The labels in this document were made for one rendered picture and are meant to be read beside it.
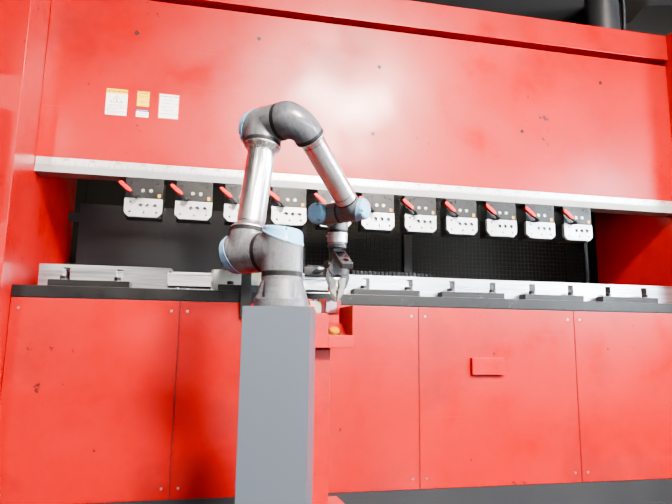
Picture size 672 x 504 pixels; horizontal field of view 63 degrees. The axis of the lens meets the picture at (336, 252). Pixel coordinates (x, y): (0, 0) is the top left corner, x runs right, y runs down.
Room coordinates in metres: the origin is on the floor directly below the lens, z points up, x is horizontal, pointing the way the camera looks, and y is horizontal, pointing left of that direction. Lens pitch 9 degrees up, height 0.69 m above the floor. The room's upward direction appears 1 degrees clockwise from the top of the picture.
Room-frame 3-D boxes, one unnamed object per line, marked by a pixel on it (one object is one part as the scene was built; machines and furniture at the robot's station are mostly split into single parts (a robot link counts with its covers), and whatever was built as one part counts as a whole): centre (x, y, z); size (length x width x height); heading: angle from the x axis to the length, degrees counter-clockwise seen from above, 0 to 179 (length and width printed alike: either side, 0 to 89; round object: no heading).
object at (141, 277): (2.24, 0.92, 0.92); 0.50 x 0.06 x 0.10; 101
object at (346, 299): (2.43, -0.26, 0.85); 3.00 x 0.21 x 0.04; 101
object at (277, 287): (1.55, 0.15, 0.82); 0.15 x 0.15 x 0.10
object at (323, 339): (2.04, 0.05, 0.75); 0.20 x 0.16 x 0.18; 107
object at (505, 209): (2.58, -0.77, 1.26); 0.15 x 0.09 x 0.17; 101
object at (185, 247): (2.80, 0.72, 1.12); 1.13 x 0.02 x 0.44; 101
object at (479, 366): (2.39, -0.65, 0.58); 0.15 x 0.02 x 0.07; 101
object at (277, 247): (1.55, 0.16, 0.94); 0.13 x 0.12 x 0.14; 56
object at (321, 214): (1.93, 0.04, 1.13); 0.11 x 0.11 x 0.08; 56
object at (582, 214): (2.66, -1.16, 1.26); 0.15 x 0.09 x 0.17; 101
